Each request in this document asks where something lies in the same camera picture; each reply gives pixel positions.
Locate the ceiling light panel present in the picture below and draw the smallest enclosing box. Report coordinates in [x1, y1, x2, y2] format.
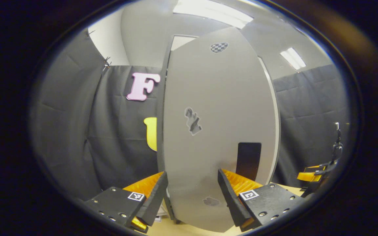
[173, 0, 254, 29]
[280, 48, 307, 70]

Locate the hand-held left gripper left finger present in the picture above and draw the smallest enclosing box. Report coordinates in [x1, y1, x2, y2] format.
[85, 171, 169, 234]

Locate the white cabinet door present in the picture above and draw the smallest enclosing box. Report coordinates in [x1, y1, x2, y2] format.
[161, 27, 281, 233]

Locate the black door handle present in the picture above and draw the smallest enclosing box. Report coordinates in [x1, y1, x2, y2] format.
[236, 142, 262, 181]

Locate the white shoe cabinet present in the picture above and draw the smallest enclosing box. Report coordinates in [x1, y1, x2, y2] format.
[157, 33, 199, 226]

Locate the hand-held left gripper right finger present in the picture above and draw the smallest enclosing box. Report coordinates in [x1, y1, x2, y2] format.
[218, 169, 304, 232]

